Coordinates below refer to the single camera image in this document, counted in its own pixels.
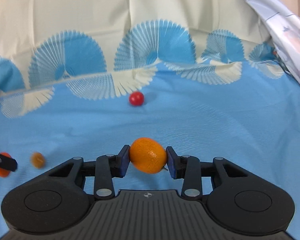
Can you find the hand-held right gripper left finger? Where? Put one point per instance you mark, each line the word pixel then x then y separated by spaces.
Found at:
pixel 124 161

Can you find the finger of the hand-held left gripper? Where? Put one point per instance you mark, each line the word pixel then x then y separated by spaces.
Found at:
pixel 5 162

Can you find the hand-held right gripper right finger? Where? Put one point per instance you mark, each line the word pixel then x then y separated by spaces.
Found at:
pixel 171 162

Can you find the small orange tangerine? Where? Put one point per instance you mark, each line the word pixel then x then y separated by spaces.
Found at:
pixel 1 172
pixel 148 156

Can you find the tan longan fruit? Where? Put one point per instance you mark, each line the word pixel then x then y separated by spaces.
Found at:
pixel 37 159

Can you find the blue fan-print bed sheet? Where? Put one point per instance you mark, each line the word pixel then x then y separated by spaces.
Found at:
pixel 190 125

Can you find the red cherry tomato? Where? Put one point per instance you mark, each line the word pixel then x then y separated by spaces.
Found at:
pixel 136 98

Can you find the pale floral cloth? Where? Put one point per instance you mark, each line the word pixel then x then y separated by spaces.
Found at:
pixel 285 35

